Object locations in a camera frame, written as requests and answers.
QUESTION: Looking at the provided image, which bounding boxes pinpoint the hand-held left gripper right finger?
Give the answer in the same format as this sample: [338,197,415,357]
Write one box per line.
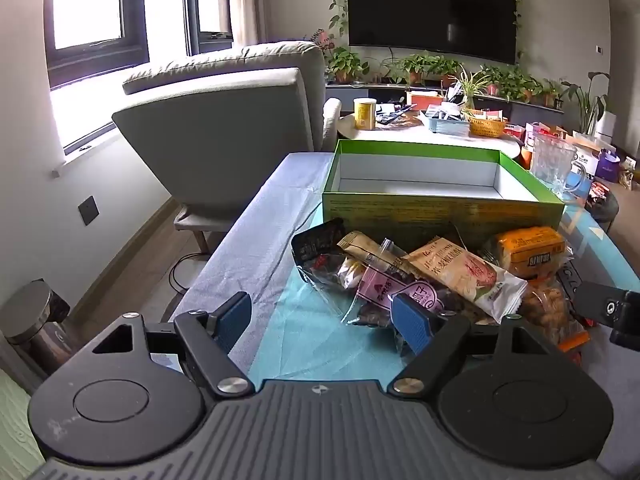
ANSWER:
[389,294,551,395]

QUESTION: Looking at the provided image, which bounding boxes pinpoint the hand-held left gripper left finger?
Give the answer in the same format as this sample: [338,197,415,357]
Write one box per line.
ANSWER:
[90,291,255,401]

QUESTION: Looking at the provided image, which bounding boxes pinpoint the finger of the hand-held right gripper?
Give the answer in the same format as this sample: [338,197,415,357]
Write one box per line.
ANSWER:
[574,281,640,353]

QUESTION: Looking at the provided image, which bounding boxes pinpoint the purple snack packet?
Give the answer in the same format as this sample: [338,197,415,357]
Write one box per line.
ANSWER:
[342,237,451,331]

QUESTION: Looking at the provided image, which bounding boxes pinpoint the clear bag of round snacks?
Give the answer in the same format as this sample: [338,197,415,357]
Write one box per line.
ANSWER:
[517,275,591,356]

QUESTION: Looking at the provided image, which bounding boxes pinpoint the long beige red-print packet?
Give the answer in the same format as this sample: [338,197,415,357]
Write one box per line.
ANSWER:
[400,236,528,326]

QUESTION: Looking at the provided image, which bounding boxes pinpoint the small white snack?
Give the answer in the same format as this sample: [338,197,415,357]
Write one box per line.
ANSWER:
[336,257,367,290]

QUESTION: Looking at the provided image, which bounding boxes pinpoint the orange bread packet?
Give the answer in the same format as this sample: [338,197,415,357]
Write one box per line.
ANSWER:
[482,226,571,281]

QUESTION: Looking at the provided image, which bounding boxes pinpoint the beige stick snack packet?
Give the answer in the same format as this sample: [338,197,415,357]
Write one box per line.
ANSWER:
[337,231,401,273]

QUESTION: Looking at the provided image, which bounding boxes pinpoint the black snack packet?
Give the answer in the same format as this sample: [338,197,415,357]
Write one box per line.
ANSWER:
[291,217,358,306]

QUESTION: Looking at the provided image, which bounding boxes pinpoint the green cardboard box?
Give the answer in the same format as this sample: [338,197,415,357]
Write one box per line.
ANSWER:
[321,139,567,251]

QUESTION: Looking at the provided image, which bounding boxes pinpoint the purple gift bag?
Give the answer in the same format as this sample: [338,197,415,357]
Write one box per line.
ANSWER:
[597,150,623,183]

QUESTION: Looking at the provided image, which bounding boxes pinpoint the white box with dark label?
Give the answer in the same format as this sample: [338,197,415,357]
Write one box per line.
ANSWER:
[572,144,601,179]

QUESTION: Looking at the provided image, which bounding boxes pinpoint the glass mug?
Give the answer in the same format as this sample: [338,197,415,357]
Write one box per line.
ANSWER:
[529,135,588,201]

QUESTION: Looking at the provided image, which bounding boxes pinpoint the red box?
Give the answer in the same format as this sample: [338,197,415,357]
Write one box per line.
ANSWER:
[525,122,568,141]

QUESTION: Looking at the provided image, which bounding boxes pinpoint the grey armchair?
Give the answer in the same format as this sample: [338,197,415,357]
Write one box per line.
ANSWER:
[111,41,343,251]

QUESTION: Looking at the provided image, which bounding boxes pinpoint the round white table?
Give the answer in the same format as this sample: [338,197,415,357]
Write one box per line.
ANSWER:
[337,110,523,161]

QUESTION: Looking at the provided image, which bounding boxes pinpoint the steel trash can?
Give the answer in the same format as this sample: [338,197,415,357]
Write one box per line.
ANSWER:
[0,280,86,376]

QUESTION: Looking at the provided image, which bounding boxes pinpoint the tall leafy plant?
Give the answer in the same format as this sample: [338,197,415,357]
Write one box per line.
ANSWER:
[560,71,613,133]

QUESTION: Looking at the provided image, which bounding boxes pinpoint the blue plastic basket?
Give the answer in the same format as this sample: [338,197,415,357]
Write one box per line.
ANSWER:
[417,107,472,137]

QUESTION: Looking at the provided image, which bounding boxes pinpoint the grey television cabinet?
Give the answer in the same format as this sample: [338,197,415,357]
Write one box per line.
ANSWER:
[325,82,566,116]

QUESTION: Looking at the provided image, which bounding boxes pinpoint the yellow woven basket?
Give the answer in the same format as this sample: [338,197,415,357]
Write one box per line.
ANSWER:
[467,115,508,138]

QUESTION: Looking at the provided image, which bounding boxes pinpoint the dark chopsticks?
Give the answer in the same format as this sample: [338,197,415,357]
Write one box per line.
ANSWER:
[375,105,416,126]

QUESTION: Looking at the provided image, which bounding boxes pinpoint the yellow can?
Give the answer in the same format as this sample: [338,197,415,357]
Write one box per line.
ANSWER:
[353,98,379,131]

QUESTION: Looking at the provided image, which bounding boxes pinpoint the orange box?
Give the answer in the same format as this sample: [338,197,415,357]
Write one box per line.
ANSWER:
[405,91,445,108]

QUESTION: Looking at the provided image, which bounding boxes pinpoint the potted pothos plant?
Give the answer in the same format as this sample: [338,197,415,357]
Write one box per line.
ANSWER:
[327,47,371,83]
[480,65,543,103]
[400,55,463,86]

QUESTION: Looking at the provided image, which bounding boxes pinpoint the spider plant in vase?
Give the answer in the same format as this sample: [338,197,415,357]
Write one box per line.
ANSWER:
[447,67,493,113]

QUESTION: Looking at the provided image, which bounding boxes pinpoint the red flower arrangement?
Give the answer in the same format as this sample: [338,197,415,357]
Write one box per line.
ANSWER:
[305,27,336,61]

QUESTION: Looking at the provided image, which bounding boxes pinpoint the large dark framed window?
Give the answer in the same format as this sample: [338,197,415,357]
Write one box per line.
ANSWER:
[44,0,151,88]

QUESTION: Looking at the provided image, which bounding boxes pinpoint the narrow dark framed window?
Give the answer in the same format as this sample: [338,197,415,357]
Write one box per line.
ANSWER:
[182,0,235,56]

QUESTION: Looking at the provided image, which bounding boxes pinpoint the beige curtain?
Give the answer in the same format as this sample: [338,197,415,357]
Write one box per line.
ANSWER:
[232,0,271,48]

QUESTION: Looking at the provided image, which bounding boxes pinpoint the black floor cable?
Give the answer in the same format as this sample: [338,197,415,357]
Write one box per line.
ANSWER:
[167,252,211,296]

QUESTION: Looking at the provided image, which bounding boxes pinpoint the dark wall socket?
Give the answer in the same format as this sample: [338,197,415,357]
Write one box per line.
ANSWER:
[77,195,103,226]

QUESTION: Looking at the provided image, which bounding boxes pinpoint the wall-mounted television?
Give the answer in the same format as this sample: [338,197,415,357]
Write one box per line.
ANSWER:
[346,0,518,66]

